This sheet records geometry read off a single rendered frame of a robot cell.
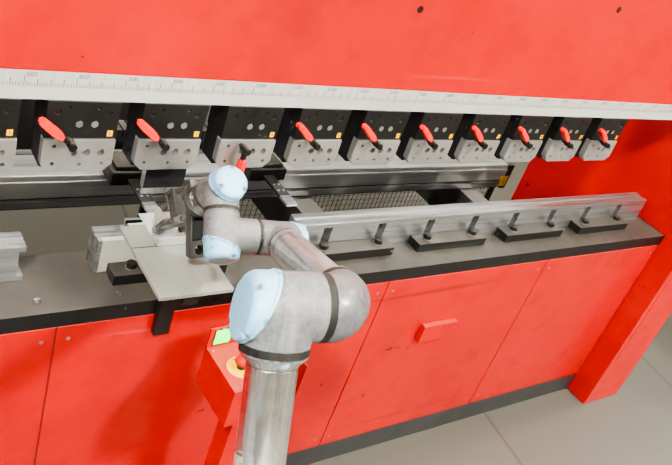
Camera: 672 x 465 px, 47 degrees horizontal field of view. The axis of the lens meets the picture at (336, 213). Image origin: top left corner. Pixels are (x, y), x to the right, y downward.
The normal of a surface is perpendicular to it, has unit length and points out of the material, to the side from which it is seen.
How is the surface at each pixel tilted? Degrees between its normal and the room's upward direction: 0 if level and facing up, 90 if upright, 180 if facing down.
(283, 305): 48
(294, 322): 63
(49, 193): 90
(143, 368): 90
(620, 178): 90
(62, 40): 90
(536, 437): 0
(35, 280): 0
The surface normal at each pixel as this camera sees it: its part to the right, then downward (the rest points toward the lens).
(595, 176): -0.81, 0.05
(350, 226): 0.50, 0.57
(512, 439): 0.30, -0.82
